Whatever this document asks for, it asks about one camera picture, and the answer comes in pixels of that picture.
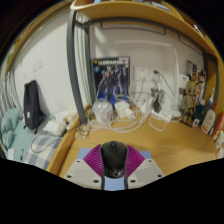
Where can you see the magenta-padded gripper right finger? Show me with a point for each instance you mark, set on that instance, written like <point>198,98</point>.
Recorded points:
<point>143,170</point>

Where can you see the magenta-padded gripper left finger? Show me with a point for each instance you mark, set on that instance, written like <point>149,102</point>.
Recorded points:
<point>85,170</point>

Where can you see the black computer mouse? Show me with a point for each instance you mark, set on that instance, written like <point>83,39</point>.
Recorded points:
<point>114,156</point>

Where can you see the small clear glass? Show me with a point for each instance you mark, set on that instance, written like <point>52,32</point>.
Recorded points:
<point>82,131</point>

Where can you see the blue checked bed sheet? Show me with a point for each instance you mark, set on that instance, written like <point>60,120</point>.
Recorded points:
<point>43,151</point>

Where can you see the white tissue packs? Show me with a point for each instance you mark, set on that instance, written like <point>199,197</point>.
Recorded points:
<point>56,126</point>

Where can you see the white power strip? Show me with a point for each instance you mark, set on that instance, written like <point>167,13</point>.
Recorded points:
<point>161,116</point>

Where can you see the clear plastic cup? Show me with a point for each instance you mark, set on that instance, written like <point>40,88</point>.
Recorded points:
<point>102,111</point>

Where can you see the white charger block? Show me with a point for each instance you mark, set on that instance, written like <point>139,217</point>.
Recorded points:
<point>122,109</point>

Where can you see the small white cube clock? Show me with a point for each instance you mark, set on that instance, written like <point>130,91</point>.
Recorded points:
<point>196,122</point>

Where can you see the teal blanket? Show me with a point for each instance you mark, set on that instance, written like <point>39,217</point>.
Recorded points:
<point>15,133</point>

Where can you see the white red-capped lotion bottle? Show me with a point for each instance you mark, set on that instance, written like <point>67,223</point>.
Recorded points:
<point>208,121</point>

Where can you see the black backpack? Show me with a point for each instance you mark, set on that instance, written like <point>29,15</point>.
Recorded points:
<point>32,105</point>

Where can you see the gold robot figure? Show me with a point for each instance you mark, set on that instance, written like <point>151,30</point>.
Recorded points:
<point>190,100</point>

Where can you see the blue model kit box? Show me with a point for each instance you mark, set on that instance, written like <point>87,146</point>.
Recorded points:
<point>111,78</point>

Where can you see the clear blue spray bottle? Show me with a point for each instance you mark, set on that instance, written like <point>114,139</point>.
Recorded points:
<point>210,100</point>

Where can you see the wooden shelf unit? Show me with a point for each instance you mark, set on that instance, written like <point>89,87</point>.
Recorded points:
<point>133,10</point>

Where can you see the white wall socket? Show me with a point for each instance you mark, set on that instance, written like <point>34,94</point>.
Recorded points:
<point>141,73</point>

